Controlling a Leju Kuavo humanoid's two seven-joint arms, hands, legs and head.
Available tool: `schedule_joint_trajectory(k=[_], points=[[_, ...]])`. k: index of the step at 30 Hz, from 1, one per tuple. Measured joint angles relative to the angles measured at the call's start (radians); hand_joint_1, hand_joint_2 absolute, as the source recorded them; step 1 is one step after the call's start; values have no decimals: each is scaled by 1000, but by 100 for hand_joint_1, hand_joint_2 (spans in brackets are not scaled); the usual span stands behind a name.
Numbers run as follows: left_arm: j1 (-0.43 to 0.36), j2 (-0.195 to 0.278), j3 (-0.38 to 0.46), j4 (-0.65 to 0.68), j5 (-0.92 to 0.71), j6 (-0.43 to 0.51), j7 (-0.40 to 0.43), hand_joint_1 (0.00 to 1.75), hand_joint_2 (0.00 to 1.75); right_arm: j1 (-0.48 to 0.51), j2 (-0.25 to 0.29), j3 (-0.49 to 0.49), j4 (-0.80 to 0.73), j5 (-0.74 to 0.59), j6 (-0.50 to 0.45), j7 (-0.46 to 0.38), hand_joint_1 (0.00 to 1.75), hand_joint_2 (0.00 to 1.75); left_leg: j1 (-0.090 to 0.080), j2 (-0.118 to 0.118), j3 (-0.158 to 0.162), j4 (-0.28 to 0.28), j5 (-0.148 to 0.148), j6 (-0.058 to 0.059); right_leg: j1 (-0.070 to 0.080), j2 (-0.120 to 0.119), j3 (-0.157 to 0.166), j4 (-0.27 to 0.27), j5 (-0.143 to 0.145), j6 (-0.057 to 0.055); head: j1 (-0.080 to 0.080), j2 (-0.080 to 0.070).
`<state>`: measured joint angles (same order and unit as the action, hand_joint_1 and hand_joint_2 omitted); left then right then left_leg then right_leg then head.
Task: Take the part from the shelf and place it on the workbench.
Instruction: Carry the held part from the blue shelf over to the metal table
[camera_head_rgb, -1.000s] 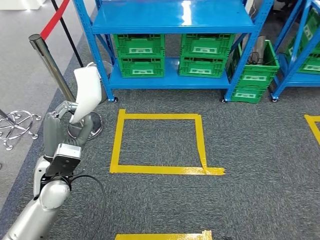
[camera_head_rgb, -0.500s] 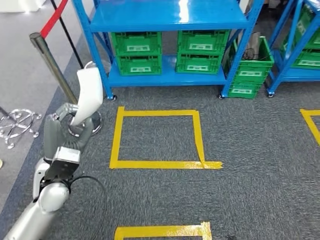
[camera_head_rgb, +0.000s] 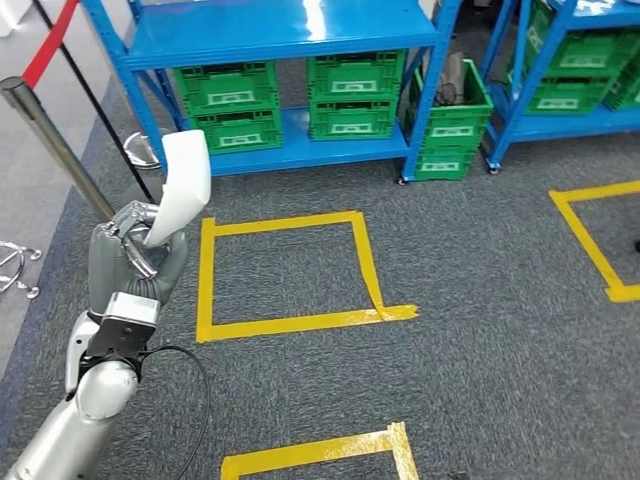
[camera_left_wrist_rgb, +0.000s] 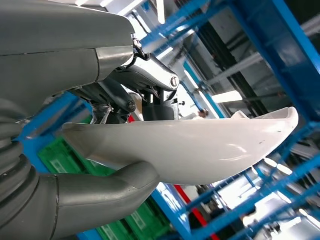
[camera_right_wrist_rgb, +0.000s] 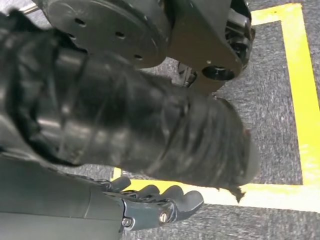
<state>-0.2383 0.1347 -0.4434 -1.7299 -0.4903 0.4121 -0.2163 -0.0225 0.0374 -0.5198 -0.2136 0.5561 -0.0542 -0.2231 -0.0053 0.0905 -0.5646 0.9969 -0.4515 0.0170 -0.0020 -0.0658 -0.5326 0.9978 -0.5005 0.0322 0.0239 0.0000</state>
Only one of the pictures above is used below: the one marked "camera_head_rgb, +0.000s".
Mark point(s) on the blue metal shelf rack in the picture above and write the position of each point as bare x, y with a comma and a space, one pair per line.
564, 124
280, 30

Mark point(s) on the white plastic part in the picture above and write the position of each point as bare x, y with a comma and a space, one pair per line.
185, 179

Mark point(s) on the red barrier belt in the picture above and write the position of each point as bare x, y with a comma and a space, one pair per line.
47, 46

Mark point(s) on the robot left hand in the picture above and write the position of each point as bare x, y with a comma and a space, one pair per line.
105, 265

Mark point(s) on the chrome stanchion post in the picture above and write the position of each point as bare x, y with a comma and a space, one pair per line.
55, 149

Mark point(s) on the brown paper bag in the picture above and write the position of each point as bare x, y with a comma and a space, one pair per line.
452, 73

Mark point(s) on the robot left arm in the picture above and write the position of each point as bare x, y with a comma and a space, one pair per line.
75, 424

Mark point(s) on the chrome stool base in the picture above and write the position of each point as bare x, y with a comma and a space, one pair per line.
22, 262

